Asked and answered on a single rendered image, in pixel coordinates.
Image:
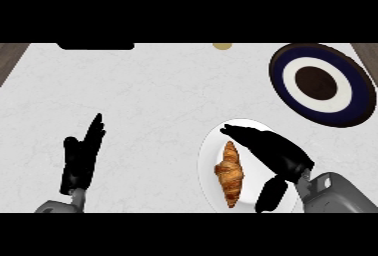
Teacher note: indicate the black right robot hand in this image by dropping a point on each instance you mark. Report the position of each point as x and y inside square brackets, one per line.
[275, 151]

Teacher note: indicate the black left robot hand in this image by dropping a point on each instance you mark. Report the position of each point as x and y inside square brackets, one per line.
[81, 160]

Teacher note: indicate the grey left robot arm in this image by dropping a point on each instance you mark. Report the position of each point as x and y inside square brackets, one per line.
[63, 203]

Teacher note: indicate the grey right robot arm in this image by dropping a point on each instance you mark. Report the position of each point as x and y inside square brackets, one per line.
[334, 195]

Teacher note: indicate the golden brown croissant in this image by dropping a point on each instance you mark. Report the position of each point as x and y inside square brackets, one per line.
[230, 173]

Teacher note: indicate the navy and white plate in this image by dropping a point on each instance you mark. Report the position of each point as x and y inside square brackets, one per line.
[320, 85]

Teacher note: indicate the tan round object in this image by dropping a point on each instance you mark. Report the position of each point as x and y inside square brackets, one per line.
[222, 46]

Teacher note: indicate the black appliance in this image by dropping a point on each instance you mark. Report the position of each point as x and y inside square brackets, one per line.
[97, 46]

